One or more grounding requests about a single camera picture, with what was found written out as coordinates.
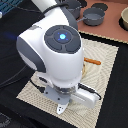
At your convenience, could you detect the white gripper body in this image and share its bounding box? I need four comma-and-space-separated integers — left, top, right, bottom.
43, 83, 101, 109

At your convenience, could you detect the dark grey saucepan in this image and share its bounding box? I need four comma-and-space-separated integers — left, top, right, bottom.
79, 7, 105, 26

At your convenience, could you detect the wooden handled knife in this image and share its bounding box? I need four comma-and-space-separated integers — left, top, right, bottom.
84, 57, 101, 65

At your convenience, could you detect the beige round plate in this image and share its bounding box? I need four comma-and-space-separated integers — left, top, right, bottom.
82, 61, 87, 79

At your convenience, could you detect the beige woven placemat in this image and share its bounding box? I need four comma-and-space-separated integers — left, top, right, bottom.
17, 39, 118, 128

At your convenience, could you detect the dark grey pot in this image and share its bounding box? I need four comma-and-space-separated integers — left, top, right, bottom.
64, 0, 83, 20

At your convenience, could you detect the black cable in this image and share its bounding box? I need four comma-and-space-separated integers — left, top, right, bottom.
28, 78, 46, 94

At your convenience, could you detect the beige bowl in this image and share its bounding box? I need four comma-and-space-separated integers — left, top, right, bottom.
121, 7, 128, 30

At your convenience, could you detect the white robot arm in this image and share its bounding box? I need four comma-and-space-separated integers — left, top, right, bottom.
17, 0, 100, 108

